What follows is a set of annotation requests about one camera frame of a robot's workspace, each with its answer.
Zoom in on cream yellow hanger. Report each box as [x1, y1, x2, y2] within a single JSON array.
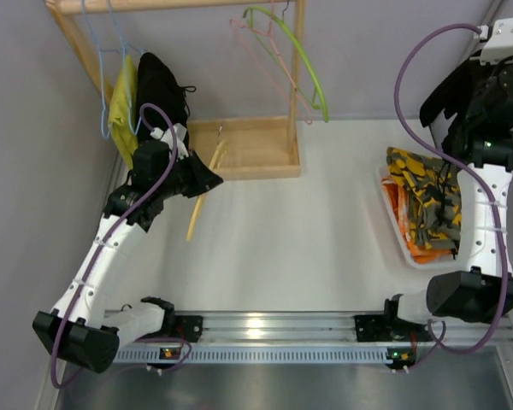
[[186, 121, 227, 242]]

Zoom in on black trousers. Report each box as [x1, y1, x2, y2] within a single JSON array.
[[419, 59, 481, 127]]

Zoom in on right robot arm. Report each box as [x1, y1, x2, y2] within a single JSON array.
[[381, 56, 513, 325]]

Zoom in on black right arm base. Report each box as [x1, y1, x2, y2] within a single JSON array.
[[354, 314, 432, 343]]

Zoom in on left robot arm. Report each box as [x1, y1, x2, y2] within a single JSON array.
[[32, 140, 223, 373]]

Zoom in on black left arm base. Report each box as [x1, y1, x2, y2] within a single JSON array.
[[168, 314, 203, 343]]

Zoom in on green plastic hanger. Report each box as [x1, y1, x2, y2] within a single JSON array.
[[230, 1, 330, 125]]

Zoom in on wooden clothes rack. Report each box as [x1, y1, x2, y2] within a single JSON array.
[[46, 1, 301, 180]]

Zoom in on yellow green garment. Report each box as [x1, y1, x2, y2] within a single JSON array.
[[108, 56, 138, 169]]

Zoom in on camouflage yellow garment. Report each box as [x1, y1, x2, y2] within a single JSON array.
[[386, 147, 462, 256]]

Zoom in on orange white garment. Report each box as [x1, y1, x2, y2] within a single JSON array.
[[386, 176, 450, 259]]

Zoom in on white plastic basket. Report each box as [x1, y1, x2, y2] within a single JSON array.
[[375, 166, 458, 271]]

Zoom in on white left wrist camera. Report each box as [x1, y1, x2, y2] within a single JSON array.
[[150, 123, 190, 161]]

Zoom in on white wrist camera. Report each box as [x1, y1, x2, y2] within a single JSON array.
[[150, 123, 190, 161], [470, 17, 513, 66]]

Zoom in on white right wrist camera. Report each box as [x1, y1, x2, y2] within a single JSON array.
[[470, 17, 513, 66]]

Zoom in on blue wire hanger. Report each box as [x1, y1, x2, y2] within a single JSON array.
[[80, 0, 149, 141]]

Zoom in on grey wall corner profile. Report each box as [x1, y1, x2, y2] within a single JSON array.
[[428, 0, 510, 149]]

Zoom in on aluminium mounting rail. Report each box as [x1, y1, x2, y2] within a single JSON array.
[[177, 311, 513, 347]]

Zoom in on pink wire hanger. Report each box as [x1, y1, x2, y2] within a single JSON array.
[[229, 16, 306, 124]]

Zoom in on slotted grey cable duct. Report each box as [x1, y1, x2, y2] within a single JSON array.
[[114, 345, 414, 365]]

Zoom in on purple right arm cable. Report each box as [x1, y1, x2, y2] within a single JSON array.
[[393, 23, 510, 372]]

